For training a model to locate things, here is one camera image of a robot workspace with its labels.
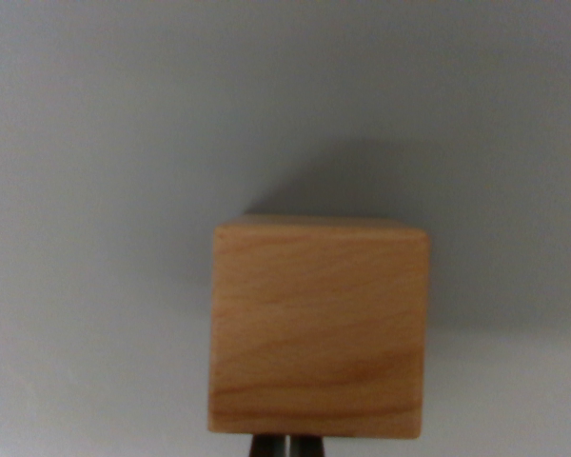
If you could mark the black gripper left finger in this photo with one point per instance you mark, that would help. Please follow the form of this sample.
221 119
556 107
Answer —
269 446

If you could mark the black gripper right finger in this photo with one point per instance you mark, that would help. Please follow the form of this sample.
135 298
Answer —
309 447

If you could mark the wooden cube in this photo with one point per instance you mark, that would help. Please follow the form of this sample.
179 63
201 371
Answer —
318 328

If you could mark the grey plastic bin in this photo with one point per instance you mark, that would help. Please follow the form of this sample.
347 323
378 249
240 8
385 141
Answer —
100 190

